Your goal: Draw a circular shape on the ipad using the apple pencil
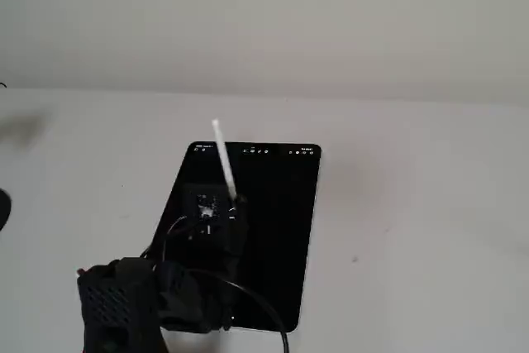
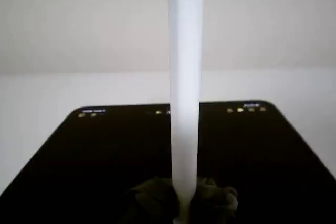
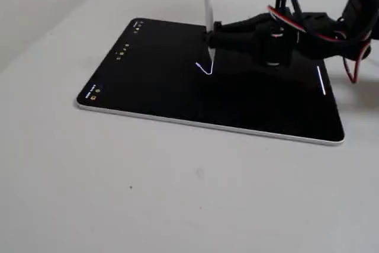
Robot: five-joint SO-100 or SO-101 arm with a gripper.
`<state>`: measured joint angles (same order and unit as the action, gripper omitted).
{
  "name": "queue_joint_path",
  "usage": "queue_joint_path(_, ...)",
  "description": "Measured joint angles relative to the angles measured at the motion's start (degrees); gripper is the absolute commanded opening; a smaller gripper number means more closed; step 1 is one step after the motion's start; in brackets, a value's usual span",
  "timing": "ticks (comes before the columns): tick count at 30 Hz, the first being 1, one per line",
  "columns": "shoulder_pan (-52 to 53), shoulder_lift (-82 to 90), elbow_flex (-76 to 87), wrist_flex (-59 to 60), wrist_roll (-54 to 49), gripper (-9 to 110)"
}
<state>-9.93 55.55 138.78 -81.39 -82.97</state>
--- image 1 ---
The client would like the thin black servo wire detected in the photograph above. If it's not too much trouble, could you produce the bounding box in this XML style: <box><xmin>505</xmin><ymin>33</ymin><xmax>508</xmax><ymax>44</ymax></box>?
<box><xmin>142</xmin><ymin>214</ymin><xmax>196</xmax><ymax>264</ymax></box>

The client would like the white stylus pencil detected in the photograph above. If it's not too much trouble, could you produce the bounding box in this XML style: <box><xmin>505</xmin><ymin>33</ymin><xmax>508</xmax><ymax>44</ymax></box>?
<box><xmin>211</xmin><ymin>118</ymin><xmax>240</xmax><ymax>202</ymax></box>

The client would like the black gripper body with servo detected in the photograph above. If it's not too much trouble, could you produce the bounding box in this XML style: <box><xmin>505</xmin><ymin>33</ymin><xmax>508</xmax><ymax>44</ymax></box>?
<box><xmin>180</xmin><ymin>182</ymin><xmax>250</xmax><ymax>261</ymax></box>

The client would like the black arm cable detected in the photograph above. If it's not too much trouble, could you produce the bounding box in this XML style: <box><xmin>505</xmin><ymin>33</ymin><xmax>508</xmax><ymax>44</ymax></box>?
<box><xmin>181</xmin><ymin>266</ymin><xmax>291</xmax><ymax>353</ymax></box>

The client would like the black round object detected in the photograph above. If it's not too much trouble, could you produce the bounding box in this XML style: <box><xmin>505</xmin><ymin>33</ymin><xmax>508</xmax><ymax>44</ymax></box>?
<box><xmin>0</xmin><ymin>188</ymin><xmax>13</xmax><ymax>231</ymax></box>

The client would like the black screen silver tablet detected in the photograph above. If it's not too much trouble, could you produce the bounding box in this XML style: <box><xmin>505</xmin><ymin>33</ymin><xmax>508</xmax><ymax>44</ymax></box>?
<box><xmin>145</xmin><ymin>141</ymin><xmax>322</xmax><ymax>334</ymax></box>

